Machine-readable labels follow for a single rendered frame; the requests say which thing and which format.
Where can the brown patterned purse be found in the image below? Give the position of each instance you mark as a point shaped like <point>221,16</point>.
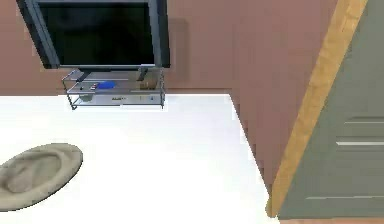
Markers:
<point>148,84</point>

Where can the grey glass television stand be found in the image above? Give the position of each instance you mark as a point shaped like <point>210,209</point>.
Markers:
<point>116,99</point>

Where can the blue flat object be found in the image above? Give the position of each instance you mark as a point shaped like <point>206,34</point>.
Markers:
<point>106,85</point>

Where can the black television set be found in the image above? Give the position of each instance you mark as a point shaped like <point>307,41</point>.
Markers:
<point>100,33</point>

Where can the grey panelled room door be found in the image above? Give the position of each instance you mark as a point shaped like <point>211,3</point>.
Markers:
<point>343,150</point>

